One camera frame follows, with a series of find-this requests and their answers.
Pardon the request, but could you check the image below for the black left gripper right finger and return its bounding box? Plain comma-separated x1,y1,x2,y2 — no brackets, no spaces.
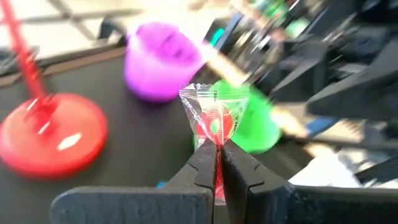
221,139,398,224

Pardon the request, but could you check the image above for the black table mat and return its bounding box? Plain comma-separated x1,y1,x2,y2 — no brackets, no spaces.
0,46,315,224

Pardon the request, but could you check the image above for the purple plastic bucket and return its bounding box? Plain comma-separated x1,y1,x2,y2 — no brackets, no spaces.
123,21,206,103

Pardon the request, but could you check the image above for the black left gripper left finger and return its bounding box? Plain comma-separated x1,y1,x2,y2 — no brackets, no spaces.
50,139,218,224

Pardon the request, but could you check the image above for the red ring pop packet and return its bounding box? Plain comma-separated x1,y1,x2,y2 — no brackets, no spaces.
179,82,249,206

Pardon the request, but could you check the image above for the green plastic bucket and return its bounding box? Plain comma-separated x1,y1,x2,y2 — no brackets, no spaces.
192,79,283,156

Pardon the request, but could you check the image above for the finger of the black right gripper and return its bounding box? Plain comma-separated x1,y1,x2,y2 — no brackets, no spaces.
270,57,329,102
306,40,398,121

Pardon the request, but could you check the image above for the red desk lamp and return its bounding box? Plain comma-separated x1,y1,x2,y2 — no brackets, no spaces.
0,0,109,179

